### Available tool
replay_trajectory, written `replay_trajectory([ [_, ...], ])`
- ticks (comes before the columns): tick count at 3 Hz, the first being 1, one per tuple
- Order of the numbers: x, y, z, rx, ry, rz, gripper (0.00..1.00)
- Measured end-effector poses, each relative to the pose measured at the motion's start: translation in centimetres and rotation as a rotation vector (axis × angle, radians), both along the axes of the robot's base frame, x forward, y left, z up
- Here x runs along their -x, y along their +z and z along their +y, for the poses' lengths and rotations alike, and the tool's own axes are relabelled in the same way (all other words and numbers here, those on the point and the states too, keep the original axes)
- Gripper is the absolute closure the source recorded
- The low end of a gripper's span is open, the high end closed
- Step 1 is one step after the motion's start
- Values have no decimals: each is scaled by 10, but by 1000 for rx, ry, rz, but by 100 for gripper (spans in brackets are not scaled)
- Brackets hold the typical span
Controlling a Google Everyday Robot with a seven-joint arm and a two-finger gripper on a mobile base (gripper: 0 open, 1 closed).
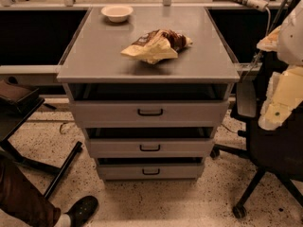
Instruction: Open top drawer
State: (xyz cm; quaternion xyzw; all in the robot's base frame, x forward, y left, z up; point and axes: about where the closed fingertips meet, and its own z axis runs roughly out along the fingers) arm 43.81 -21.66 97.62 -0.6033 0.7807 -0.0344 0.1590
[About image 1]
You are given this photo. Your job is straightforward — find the dark tray on table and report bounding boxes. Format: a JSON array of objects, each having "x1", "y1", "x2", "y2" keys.
[{"x1": 0, "y1": 79, "x2": 39, "y2": 114}]

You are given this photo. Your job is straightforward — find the grey drawer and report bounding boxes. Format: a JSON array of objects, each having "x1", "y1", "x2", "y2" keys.
[
  {"x1": 70, "y1": 100, "x2": 229, "y2": 128},
  {"x1": 85, "y1": 138, "x2": 214, "y2": 158},
  {"x1": 97, "y1": 164, "x2": 205, "y2": 181}
]

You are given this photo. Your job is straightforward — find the brown trouser leg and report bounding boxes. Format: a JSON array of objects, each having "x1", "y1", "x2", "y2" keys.
[{"x1": 0, "y1": 156, "x2": 61, "y2": 227}]

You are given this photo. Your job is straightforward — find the grey middle drawer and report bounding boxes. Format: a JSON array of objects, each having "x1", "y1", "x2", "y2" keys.
[{"x1": 85, "y1": 138, "x2": 214, "y2": 158}]

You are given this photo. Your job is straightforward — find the black shoe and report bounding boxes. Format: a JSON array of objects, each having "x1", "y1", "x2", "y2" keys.
[{"x1": 66, "y1": 196, "x2": 98, "y2": 227}]

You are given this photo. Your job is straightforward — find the white cable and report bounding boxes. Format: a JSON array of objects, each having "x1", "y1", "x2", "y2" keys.
[{"x1": 251, "y1": 7, "x2": 273, "y2": 64}]

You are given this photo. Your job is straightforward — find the grey bottom drawer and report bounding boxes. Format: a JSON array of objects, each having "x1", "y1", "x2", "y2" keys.
[{"x1": 97, "y1": 164, "x2": 205, "y2": 181}]

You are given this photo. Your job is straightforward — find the white bowl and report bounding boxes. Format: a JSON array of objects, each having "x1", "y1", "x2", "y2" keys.
[{"x1": 101, "y1": 5, "x2": 134, "y2": 23}]

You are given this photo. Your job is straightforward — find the black office chair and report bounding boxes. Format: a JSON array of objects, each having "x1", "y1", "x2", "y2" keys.
[{"x1": 210, "y1": 52, "x2": 303, "y2": 219}]

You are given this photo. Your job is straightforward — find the grey top drawer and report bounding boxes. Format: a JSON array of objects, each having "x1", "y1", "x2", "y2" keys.
[{"x1": 70, "y1": 100, "x2": 229, "y2": 128}]

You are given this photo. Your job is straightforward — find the grey drawer cabinet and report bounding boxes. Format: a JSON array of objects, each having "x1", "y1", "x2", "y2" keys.
[{"x1": 58, "y1": 6, "x2": 240, "y2": 167}]

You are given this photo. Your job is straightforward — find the yellow brown chip bag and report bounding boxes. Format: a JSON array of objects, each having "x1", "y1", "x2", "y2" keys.
[{"x1": 120, "y1": 29, "x2": 192, "y2": 64}]

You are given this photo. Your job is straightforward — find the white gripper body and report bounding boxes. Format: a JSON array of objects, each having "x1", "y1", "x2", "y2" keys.
[{"x1": 258, "y1": 65, "x2": 303, "y2": 131}]

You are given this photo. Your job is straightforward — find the black side table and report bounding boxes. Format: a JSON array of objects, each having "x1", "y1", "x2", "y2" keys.
[{"x1": 0, "y1": 97, "x2": 82, "y2": 200}]

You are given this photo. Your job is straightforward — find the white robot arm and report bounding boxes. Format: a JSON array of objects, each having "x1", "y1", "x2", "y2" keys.
[{"x1": 257, "y1": 0, "x2": 303, "y2": 131}]

